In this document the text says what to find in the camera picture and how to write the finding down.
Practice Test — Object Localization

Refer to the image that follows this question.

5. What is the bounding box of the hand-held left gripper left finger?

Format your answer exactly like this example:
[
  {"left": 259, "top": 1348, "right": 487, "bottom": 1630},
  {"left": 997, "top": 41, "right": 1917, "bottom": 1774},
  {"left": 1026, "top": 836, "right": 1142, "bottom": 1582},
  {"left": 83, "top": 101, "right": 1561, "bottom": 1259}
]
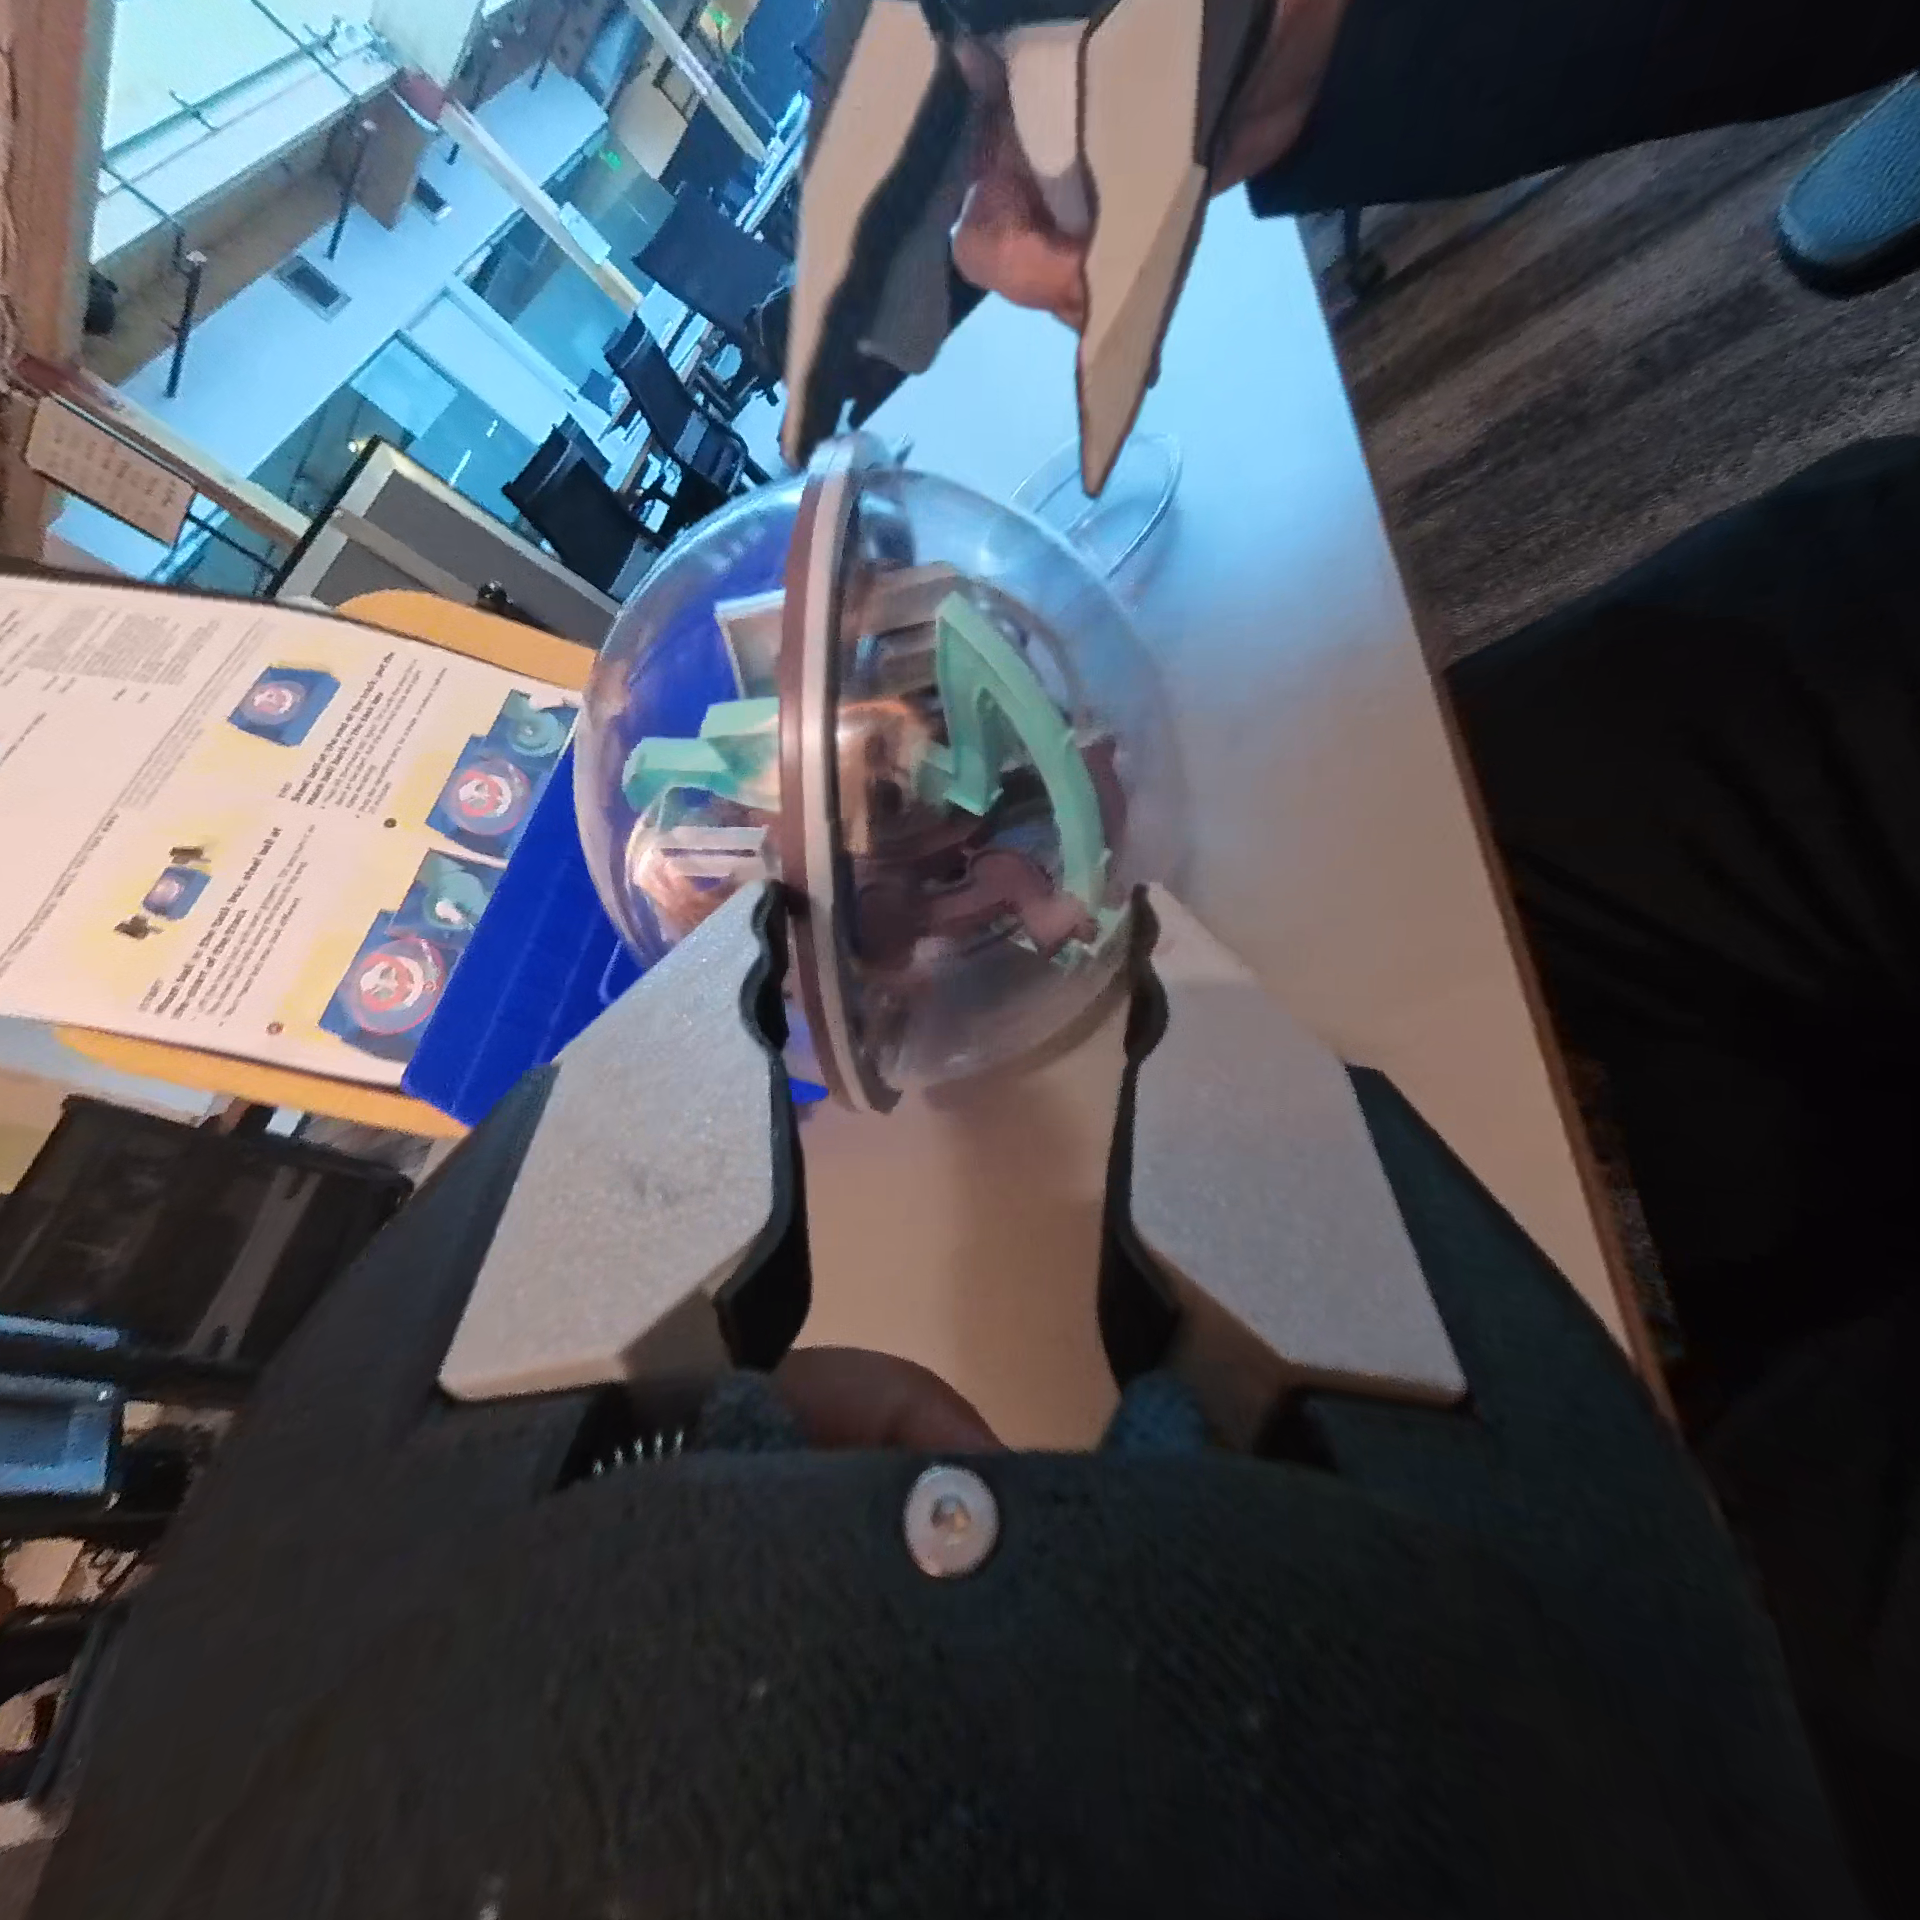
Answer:
[{"left": 438, "top": 881, "right": 813, "bottom": 1401}]

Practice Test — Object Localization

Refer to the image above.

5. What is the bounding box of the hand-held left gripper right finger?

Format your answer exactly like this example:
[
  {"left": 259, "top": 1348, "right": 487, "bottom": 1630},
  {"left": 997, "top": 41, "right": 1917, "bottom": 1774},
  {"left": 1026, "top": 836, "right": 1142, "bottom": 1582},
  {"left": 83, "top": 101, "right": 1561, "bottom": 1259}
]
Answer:
[{"left": 1097, "top": 881, "right": 1471, "bottom": 1412}]

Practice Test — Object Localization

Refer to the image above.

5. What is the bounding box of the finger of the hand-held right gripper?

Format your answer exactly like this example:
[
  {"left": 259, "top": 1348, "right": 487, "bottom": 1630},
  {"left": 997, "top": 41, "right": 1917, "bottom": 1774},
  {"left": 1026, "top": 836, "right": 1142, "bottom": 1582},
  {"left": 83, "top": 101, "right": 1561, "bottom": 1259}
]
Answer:
[
  {"left": 1000, "top": 0, "right": 1279, "bottom": 500},
  {"left": 776, "top": 0, "right": 998, "bottom": 463}
]

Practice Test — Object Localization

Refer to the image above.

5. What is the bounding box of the clear plastic maze ball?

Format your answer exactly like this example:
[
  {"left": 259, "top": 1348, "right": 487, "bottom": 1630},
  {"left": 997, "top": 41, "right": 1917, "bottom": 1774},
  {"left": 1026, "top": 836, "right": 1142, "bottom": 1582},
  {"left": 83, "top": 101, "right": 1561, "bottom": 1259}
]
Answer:
[{"left": 573, "top": 431, "right": 1189, "bottom": 1115}]

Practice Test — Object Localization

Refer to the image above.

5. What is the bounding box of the person's right hand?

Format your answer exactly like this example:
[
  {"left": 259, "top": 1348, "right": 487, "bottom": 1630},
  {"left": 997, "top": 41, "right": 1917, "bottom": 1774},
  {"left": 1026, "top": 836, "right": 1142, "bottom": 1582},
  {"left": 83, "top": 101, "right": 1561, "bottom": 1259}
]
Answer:
[{"left": 948, "top": 67, "right": 1099, "bottom": 328}]

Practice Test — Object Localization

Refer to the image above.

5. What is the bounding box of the person's left hand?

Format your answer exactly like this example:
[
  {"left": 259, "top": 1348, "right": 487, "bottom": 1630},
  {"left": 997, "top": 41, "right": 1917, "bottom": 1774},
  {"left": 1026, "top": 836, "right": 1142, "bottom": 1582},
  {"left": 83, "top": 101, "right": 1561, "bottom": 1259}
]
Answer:
[{"left": 776, "top": 1339, "right": 1004, "bottom": 1457}]

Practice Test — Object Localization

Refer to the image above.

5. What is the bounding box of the blue plastic bin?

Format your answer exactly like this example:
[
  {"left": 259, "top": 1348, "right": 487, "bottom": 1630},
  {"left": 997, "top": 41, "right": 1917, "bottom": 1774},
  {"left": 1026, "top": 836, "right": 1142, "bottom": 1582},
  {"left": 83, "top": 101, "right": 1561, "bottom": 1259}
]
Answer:
[{"left": 401, "top": 736, "right": 834, "bottom": 1130}]

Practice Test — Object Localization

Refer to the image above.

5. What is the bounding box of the black chair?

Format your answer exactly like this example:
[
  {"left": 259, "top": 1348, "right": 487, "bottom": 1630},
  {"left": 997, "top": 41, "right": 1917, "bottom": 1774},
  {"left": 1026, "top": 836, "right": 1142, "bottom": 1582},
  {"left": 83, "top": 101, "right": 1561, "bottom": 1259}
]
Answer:
[
  {"left": 599, "top": 306, "right": 782, "bottom": 482},
  {"left": 498, "top": 420, "right": 707, "bottom": 599}
]

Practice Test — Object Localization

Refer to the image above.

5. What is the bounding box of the black case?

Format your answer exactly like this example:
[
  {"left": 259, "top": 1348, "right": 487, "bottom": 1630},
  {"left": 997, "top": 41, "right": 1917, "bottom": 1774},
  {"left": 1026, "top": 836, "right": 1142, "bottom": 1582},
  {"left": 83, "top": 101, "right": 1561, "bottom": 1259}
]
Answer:
[{"left": 0, "top": 1098, "right": 418, "bottom": 1378}]

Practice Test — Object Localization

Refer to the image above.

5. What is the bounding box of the person's dark pants leg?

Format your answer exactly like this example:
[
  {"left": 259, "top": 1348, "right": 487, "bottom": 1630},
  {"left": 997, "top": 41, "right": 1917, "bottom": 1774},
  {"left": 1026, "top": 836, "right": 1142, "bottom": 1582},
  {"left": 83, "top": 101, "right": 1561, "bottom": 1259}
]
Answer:
[{"left": 1432, "top": 435, "right": 1920, "bottom": 1920}]

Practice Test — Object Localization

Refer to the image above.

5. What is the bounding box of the illustrated instruction sheet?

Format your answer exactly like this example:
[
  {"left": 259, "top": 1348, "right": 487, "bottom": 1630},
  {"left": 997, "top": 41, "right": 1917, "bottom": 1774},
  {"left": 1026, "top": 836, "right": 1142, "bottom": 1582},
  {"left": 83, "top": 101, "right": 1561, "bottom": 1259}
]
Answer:
[{"left": 0, "top": 573, "right": 589, "bottom": 1085}]

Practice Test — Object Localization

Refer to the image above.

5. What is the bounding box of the yellow board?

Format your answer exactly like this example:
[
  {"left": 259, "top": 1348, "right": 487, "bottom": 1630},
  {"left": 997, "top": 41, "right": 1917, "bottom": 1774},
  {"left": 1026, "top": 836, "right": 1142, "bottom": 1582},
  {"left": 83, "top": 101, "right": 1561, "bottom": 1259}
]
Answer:
[{"left": 44, "top": 588, "right": 604, "bottom": 1145}]

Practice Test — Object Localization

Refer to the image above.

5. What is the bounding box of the clear plastic ring stand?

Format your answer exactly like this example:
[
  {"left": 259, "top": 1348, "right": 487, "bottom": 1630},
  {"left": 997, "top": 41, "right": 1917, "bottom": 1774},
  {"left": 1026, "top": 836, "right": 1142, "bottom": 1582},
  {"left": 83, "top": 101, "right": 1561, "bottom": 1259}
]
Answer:
[{"left": 1008, "top": 431, "right": 1183, "bottom": 579}]

